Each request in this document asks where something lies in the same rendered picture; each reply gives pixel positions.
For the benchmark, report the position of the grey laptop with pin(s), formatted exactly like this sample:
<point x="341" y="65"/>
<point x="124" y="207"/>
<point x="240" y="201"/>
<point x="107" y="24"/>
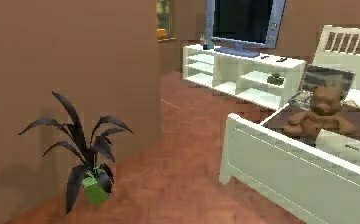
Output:
<point x="324" y="80"/>

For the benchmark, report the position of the small dark green object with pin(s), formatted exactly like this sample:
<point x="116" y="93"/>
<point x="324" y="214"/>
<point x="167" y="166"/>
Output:
<point x="275" y="79"/>

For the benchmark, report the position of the white bed frame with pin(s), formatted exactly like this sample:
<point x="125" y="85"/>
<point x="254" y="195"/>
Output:
<point x="288" y="166"/>

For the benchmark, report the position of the brown teddy bear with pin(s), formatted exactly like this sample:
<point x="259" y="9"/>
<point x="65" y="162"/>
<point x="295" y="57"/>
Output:
<point x="321" y="113"/>

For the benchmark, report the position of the white pillow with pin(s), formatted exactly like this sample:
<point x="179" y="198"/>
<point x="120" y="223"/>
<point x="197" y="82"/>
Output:
<point x="359" y="98"/>

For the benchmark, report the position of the small black flat object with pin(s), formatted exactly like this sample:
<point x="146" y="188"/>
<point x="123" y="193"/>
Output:
<point x="264" y="57"/>

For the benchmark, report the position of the black remote control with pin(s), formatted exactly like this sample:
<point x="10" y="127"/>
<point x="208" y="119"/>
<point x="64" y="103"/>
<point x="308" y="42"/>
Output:
<point x="281" y="59"/>

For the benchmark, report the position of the blue framed television set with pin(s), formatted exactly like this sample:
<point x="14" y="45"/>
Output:
<point x="243" y="20"/>

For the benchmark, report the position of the white television shelf unit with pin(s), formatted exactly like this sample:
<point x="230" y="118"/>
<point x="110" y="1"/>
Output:
<point x="228" y="71"/>

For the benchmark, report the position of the small teal bottle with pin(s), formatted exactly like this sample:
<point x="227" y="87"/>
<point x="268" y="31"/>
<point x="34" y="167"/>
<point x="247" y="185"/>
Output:
<point x="206" y="43"/>

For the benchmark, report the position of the dark house plant green pot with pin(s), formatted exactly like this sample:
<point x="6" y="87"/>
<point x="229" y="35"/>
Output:
<point x="84" y="146"/>

